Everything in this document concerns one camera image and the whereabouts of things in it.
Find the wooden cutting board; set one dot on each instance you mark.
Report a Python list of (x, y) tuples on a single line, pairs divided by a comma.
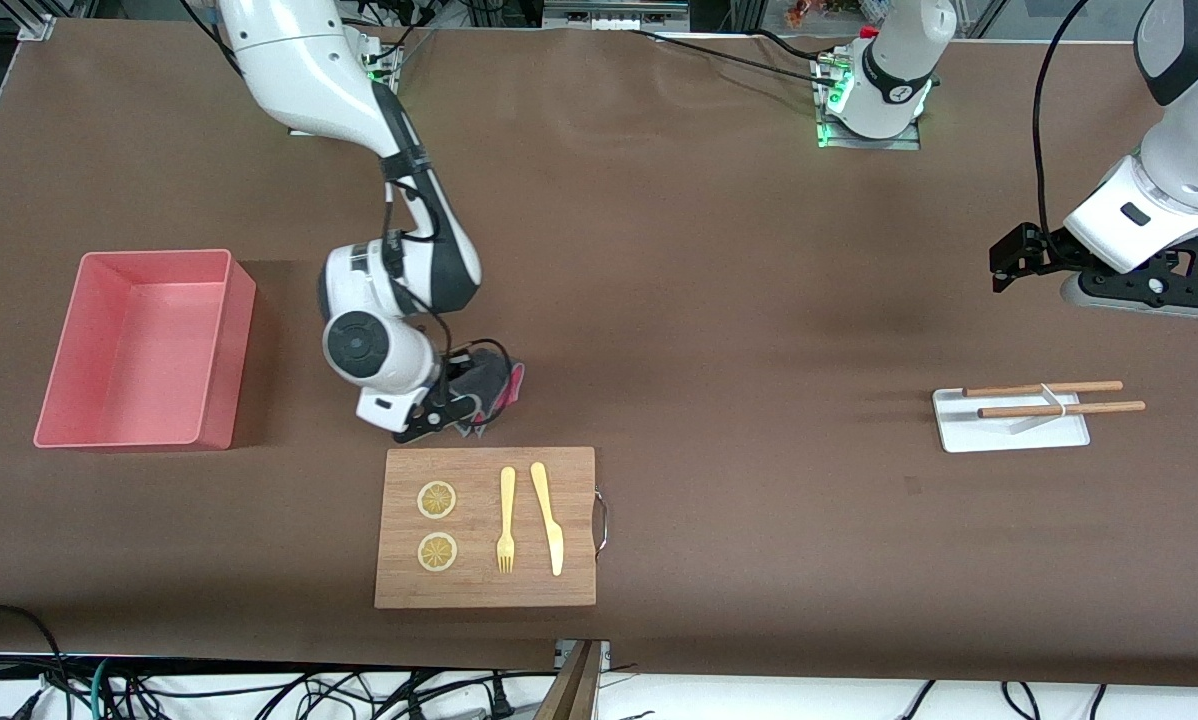
[(479, 590)]

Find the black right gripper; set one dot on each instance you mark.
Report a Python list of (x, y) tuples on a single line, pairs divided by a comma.
[(467, 379)]

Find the yellow plastic fork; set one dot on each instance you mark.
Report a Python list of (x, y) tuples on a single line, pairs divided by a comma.
[(506, 500)]

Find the brown wooden chopstick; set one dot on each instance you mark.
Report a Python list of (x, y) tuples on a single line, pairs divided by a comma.
[(1009, 389), (1019, 409)]

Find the black power plug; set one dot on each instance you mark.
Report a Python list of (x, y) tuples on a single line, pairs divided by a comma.
[(502, 702)]

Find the white chopstick band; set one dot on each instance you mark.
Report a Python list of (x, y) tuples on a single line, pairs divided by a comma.
[(1057, 400)]

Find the pink plastic bin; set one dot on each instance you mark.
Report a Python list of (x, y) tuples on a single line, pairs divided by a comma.
[(139, 350)]

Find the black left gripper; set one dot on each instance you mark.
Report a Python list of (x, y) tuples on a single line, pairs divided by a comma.
[(1047, 250)]

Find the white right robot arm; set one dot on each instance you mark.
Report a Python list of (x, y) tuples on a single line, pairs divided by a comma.
[(299, 70)]

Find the yellow plastic knife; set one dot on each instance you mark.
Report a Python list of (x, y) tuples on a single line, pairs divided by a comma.
[(549, 520)]

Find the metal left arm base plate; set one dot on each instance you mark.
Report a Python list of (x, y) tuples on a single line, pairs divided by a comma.
[(827, 138)]

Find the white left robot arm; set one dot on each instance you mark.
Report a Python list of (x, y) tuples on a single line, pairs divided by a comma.
[(1189, 180)]

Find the white chopstick rest tray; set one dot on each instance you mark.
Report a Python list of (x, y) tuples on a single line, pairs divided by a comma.
[(969, 435)]

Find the grey and pink cloth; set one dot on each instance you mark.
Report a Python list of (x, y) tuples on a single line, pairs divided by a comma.
[(489, 390)]

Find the wooden beam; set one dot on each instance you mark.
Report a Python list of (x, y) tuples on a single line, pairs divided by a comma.
[(574, 690)]

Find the metal bracket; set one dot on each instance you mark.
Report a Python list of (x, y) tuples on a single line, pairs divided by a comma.
[(605, 652)]

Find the lemon slice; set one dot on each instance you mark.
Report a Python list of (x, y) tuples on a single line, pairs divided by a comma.
[(437, 500), (437, 552)]

